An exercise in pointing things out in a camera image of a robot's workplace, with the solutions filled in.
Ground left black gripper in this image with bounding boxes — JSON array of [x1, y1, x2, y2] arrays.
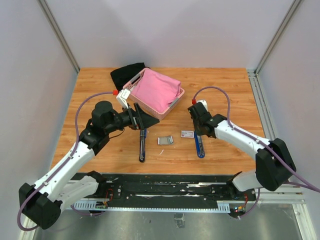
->
[[105, 102, 160, 134]]

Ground red staple box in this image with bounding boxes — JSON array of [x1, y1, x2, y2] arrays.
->
[[180, 130, 195, 138]]

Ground silver staple strips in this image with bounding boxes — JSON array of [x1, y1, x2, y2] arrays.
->
[[157, 135, 174, 146]]

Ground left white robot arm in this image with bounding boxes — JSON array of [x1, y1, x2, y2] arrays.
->
[[17, 101, 160, 232]]

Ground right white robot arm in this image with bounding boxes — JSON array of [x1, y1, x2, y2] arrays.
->
[[188, 101, 297, 200]]

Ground pink plastic basket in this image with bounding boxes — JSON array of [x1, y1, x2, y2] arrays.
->
[[123, 67, 185, 120]]

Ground pink folded cloth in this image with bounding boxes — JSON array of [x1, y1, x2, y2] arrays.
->
[[131, 68, 181, 113]]

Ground black folded cloth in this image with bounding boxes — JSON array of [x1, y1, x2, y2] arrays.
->
[[110, 62, 146, 91]]

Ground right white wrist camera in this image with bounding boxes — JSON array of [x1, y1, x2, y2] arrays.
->
[[191, 98, 210, 111]]

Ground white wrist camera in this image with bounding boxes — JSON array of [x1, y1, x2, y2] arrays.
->
[[112, 89, 131, 109], [191, 98, 210, 111]]

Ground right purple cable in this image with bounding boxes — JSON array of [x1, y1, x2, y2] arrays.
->
[[191, 86, 320, 218]]

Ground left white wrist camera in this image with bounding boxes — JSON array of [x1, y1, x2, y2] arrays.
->
[[112, 89, 131, 109]]

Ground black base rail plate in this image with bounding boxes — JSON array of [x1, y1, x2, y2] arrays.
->
[[74, 173, 256, 213]]

